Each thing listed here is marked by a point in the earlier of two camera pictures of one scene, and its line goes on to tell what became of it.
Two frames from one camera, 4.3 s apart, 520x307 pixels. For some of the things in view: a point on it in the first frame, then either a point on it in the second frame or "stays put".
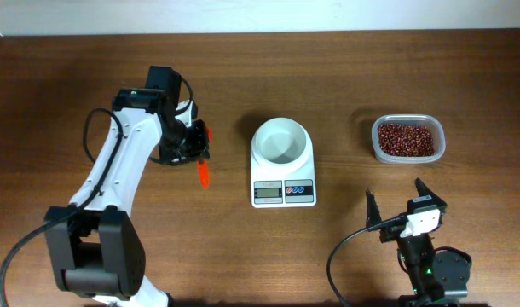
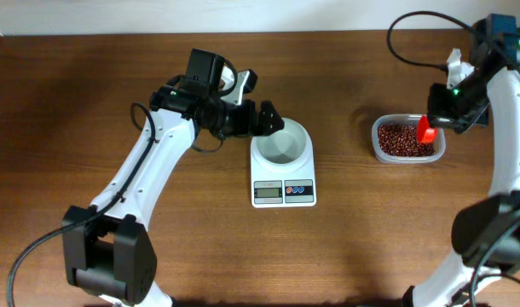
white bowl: [280, 142] stays put
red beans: [405, 141] stays put
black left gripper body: [188, 145] to [238, 120]
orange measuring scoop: [203, 165] to [425, 134]
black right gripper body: [391, 233] to [453, 106]
